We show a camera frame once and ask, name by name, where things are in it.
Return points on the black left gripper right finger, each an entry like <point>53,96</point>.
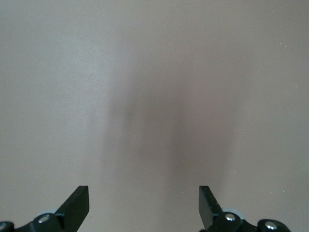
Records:
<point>210,212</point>

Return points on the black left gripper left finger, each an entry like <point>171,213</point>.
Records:
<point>72,212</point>

